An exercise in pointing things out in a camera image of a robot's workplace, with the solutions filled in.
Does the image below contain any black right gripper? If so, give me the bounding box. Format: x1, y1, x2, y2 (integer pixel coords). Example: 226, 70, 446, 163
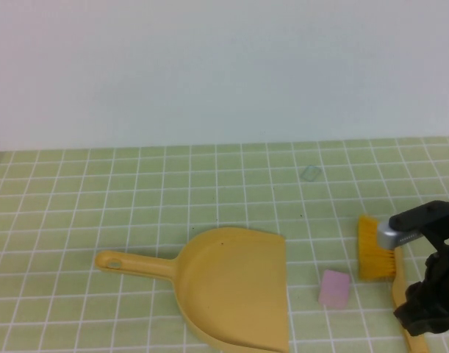
393, 216, 449, 336

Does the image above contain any yellow hand brush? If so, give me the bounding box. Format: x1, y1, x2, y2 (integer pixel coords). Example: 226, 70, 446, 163
357, 215, 430, 353

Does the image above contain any small pink cube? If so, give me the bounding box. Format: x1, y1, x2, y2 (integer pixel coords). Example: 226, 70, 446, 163
318, 269, 352, 308

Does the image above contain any yellow plastic dustpan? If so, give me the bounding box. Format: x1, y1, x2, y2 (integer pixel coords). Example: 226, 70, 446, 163
94, 227, 290, 353

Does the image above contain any small clear tape piece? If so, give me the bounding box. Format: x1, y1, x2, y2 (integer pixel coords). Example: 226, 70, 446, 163
301, 165, 320, 182

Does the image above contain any green checked table cover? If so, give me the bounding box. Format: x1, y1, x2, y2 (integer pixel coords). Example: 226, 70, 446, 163
0, 135, 449, 353

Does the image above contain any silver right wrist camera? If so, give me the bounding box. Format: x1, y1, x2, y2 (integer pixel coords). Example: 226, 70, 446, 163
377, 219, 429, 255

